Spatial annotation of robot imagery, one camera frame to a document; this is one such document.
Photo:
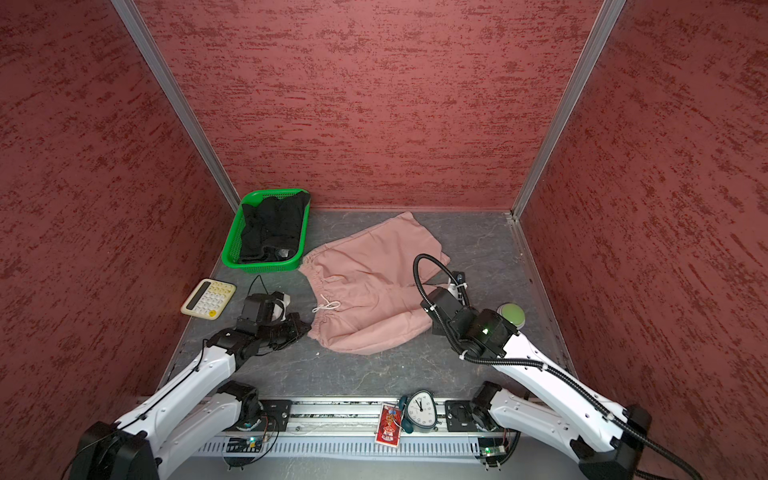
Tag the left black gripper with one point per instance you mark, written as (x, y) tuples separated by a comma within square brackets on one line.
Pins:
[(294, 320)]

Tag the pink shorts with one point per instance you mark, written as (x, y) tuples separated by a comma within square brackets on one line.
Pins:
[(367, 299)]

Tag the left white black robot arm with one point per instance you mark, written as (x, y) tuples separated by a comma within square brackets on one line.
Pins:
[(157, 436)]

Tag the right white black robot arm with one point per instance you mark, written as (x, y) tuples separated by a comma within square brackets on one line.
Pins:
[(600, 435)]

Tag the black shorts in basket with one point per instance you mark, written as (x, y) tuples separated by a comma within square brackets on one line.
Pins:
[(272, 229)]

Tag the beige yellow calculator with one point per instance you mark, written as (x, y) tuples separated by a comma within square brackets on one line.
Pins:
[(208, 300)]

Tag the green plastic basket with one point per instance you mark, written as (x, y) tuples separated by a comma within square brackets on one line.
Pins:
[(231, 251)]

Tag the white teal alarm clock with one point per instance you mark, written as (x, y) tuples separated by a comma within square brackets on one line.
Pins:
[(419, 412)]

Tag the left small circuit board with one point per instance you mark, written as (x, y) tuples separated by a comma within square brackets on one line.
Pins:
[(243, 446)]

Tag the small circuit board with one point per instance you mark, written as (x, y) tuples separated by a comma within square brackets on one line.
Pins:
[(493, 449), (243, 446)]

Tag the red card packet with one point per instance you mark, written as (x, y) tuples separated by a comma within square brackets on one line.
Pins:
[(389, 426)]

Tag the right small circuit board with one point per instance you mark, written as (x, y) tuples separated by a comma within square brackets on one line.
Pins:
[(493, 449)]

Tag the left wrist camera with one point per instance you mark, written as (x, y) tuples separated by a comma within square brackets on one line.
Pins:
[(264, 309)]

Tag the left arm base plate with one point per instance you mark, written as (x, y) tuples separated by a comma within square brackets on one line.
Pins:
[(262, 415)]

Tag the aluminium front rail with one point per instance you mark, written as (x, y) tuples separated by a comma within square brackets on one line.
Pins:
[(338, 428)]

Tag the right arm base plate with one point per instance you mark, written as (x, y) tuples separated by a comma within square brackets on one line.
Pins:
[(463, 416)]

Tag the left aluminium corner post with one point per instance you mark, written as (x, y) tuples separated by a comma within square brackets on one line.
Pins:
[(134, 23)]

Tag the aluminium corner post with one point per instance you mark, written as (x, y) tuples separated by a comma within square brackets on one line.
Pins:
[(134, 23), (605, 21)]

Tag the right aluminium corner post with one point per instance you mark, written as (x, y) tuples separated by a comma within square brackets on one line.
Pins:
[(605, 21)]

